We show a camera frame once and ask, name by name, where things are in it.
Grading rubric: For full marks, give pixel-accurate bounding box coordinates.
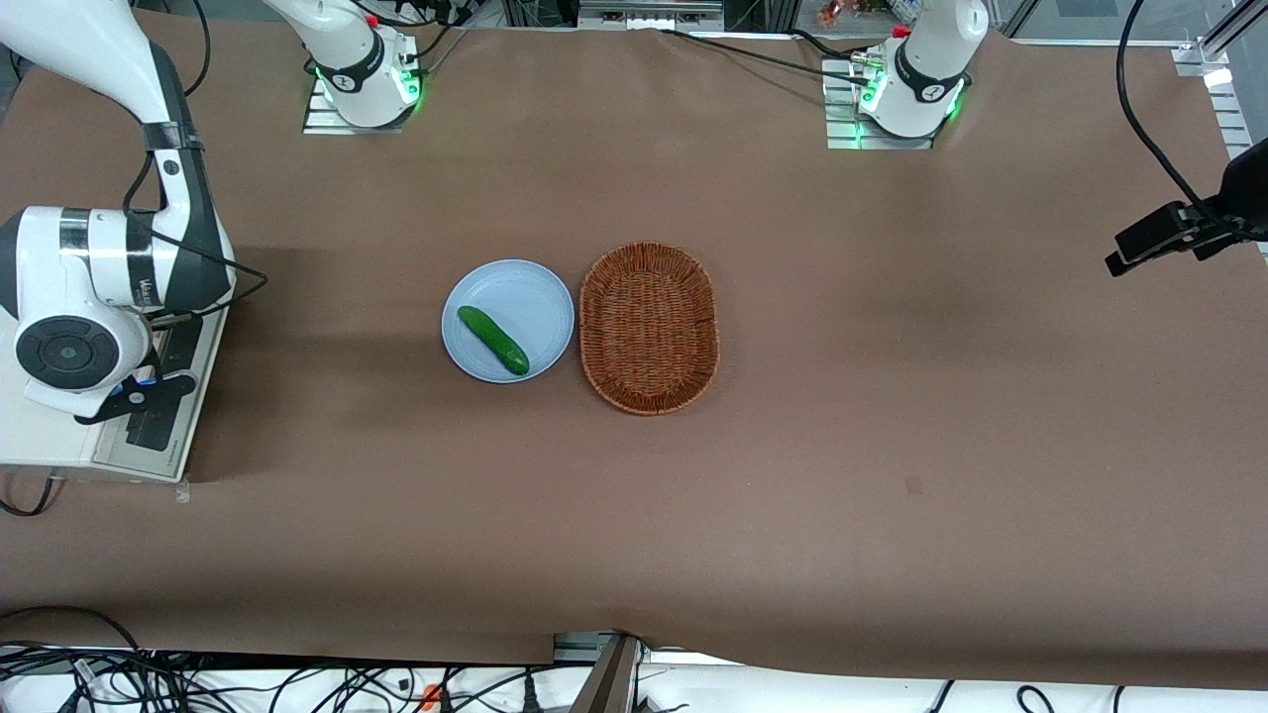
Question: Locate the black oven power cord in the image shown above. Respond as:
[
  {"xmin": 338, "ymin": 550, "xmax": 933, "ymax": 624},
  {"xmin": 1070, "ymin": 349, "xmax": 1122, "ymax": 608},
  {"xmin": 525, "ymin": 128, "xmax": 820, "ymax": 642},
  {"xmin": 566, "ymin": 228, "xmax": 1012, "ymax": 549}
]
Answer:
[{"xmin": 0, "ymin": 473, "xmax": 56, "ymax": 519}]

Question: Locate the short black base cable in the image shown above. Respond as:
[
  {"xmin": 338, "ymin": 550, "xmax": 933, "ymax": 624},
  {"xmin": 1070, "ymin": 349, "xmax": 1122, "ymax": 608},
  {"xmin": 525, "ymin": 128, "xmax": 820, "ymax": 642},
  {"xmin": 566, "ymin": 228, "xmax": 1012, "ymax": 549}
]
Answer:
[{"xmin": 791, "ymin": 29, "xmax": 865, "ymax": 66}]

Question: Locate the white toaster oven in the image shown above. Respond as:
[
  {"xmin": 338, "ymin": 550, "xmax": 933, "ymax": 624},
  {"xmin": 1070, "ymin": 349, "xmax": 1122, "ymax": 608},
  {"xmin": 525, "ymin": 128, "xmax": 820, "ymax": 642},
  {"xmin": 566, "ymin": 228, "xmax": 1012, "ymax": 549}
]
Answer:
[{"xmin": 0, "ymin": 303, "xmax": 231, "ymax": 486}]

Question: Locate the brown table cover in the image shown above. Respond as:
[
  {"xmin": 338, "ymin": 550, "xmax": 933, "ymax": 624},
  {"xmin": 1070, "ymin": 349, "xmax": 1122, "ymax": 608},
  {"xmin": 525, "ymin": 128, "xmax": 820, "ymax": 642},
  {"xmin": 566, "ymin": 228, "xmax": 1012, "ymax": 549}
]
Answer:
[{"xmin": 0, "ymin": 5, "xmax": 1268, "ymax": 692}]

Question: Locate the light blue plate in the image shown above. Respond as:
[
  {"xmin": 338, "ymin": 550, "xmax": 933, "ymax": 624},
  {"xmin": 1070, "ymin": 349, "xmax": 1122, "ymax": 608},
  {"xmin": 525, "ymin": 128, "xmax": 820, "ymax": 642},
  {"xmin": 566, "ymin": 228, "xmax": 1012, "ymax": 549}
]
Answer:
[{"xmin": 441, "ymin": 259, "xmax": 577, "ymax": 384}]

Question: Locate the black looped floor cable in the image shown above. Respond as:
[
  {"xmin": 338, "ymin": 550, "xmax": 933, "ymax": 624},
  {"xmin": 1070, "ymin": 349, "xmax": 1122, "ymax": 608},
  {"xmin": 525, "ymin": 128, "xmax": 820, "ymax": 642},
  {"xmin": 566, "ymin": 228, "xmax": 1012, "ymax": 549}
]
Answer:
[{"xmin": 0, "ymin": 605, "xmax": 142, "ymax": 655}]

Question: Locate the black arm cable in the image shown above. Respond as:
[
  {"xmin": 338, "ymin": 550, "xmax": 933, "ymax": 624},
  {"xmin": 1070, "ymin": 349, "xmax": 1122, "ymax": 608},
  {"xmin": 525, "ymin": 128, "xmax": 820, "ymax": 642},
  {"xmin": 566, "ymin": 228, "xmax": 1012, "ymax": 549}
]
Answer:
[
  {"xmin": 1115, "ymin": 0, "xmax": 1231, "ymax": 227},
  {"xmin": 121, "ymin": 0, "xmax": 270, "ymax": 326}
]

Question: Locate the green cucumber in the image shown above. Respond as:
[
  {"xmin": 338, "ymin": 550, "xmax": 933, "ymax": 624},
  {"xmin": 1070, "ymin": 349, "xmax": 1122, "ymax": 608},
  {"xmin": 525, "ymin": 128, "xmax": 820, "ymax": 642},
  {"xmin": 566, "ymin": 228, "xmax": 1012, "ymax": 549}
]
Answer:
[{"xmin": 457, "ymin": 305, "xmax": 531, "ymax": 377}]

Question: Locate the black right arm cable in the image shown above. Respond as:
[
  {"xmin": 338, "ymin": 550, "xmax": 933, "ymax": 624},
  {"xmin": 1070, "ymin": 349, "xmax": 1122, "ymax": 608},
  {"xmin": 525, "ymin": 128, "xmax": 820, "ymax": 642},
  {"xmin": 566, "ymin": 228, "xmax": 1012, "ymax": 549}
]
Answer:
[{"xmin": 121, "ymin": 0, "xmax": 270, "ymax": 326}]

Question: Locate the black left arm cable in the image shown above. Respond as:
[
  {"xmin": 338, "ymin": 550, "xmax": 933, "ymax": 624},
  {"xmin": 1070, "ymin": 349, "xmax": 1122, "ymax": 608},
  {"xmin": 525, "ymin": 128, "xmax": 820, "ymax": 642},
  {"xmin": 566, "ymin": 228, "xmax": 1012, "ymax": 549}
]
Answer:
[{"xmin": 1115, "ymin": 0, "xmax": 1231, "ymax": 227}]

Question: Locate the brown wicker basket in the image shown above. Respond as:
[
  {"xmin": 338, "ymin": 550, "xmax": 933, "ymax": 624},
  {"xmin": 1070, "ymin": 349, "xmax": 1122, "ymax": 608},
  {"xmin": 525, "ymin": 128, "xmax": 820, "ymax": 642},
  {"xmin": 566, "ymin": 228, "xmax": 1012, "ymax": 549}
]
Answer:
[{"xmin": 579, "ymin": 241, "xmax": 720, "ymax": 416}]

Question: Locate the glass oven door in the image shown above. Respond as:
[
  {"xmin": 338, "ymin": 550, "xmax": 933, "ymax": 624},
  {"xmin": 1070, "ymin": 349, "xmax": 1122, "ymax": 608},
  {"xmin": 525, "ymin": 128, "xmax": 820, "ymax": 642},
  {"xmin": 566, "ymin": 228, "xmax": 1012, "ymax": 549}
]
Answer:
[{"xmin": 94, "ymin": 307, "xmax": 228, "ymax": 483}]

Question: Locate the long black base cable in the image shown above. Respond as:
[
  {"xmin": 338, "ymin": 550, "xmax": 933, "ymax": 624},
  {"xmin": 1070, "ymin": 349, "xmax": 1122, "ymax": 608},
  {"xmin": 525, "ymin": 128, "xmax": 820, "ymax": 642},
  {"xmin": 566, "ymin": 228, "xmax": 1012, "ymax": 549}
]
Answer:
[{"xmin": 658, "ymin": 29, "xmax": 873, "ymax": 84}]

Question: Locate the dark frame post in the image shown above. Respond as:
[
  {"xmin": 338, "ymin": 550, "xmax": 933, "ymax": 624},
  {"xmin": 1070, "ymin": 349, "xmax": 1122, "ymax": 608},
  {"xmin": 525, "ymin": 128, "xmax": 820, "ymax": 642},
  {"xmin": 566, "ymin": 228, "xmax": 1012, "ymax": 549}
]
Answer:
[{"xmin": 553, "ymin": 630, "xmax": 647, "ymax": 713}]

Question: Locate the aluminium frame profile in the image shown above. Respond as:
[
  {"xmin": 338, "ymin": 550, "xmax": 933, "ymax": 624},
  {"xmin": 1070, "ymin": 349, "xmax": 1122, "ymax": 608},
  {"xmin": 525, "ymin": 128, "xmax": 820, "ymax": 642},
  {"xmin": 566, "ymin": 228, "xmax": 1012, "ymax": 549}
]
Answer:
[{"xmin": 1173, "ymin": 0, "xmax": 1268, "ymax": 161}]

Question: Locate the metal frame beam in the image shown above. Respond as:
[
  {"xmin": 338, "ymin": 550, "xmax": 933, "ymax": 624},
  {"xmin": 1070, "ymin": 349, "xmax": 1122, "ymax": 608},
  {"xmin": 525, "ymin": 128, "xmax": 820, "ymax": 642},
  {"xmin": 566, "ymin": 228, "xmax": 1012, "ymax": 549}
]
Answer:
[{"xmin": 579, "ymin": 0, "xmax": 726, "ymax": 32}]

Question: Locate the black cable tangle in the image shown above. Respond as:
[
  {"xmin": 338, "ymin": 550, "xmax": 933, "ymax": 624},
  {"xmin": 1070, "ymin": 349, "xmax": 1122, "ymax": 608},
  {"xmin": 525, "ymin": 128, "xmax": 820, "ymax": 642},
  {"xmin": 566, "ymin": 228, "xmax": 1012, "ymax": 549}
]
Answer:
[{"xmin": 0, "ymin": 644, "xmax": 556, "ymax": 713}]

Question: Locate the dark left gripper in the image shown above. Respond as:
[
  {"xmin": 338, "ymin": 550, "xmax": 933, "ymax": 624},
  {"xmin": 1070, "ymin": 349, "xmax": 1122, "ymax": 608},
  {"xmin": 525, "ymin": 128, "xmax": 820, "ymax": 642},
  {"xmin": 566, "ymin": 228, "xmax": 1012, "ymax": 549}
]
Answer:
[{"xmin": 1105, "ymin": 139, "xmax": 1268, "ymax": 278}]

